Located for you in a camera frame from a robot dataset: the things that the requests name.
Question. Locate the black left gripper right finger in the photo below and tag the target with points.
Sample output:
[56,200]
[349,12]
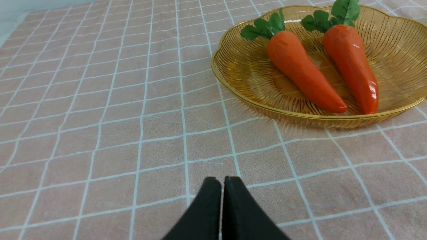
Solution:
[243,218]

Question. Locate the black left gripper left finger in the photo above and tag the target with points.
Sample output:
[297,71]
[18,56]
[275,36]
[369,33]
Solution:
[201,220]

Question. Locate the orange toy carrot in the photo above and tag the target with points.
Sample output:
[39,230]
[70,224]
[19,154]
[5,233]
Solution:
[289,56]
[345,46]

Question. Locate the amber plastic plate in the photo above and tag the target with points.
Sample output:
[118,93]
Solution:
[395,48]

